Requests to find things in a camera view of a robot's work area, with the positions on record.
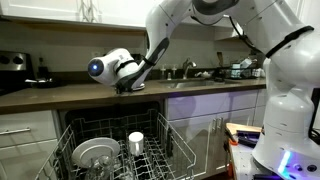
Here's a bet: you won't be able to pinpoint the black wire dish rack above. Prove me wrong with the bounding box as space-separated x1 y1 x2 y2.
214 64 267 82

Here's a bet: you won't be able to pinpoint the white drawer cabinet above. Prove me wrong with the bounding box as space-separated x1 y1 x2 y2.
0 109 63 180

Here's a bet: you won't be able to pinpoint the white sink cabinet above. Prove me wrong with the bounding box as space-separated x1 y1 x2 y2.
164 88 269 179

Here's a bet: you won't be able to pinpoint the light wooden board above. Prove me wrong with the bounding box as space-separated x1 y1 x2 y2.
225 122 263 137

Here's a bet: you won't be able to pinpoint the chrome faucet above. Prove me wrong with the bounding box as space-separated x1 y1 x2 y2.
181 57 198 81

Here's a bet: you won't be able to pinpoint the dark bottle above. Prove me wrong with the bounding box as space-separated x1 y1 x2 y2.
35 57 51 81

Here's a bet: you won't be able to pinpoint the wooden spatula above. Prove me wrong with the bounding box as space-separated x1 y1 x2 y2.
216 51 225 69

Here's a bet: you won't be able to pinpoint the black shallow pan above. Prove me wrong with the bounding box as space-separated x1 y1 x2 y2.
24 77 63 89

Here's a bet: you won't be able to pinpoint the black stand pole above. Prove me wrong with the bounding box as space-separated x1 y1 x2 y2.
308 87 320 146

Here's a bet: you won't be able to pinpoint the steel cabinet door handle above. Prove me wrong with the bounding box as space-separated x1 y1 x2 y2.
211 116 218 133
217 115 224 132

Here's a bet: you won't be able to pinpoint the clear drinking glass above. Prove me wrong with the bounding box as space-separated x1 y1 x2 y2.
84 154 116 180

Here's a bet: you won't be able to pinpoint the black steel stove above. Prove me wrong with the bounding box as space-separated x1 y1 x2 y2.
0 49 36 98

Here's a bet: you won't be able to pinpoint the orange black hand tool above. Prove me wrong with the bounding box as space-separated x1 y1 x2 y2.
227 135 240 147

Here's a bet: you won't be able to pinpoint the white plastic container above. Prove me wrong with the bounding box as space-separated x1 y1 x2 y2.
230 62 242 80

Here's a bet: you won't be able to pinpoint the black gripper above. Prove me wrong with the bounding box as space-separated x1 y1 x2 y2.
114 82 134 95

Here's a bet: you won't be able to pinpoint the black clamp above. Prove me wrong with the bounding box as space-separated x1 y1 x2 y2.
225 129 262 148

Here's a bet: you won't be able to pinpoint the steel drawer handle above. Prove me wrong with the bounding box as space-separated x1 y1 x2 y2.
0 127 32 136

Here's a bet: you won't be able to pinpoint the small white object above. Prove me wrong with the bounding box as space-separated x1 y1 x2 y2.
194 69 213 80

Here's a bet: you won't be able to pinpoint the open dishwasher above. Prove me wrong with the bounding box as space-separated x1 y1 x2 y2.
58 100 167 180

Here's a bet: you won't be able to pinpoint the white wall cabinets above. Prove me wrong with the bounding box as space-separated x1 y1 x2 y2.
0 0 249 42

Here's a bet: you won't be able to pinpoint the white plate standing upright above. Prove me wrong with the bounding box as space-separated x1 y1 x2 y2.
70 136 121 169

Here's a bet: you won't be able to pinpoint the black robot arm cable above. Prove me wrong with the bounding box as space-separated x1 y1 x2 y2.
229 16 264 55

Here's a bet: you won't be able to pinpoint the white cup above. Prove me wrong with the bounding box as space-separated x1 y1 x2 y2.
128 131 145 157

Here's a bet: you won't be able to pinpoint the grey metal robot table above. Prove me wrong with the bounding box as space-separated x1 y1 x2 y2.
229 142 320 180

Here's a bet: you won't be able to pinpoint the steel kitchen sink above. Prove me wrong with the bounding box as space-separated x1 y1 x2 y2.
159 78 231 90

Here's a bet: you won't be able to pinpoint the dishwasher wire rack with dishes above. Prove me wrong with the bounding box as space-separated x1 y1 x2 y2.
34 108 198 180

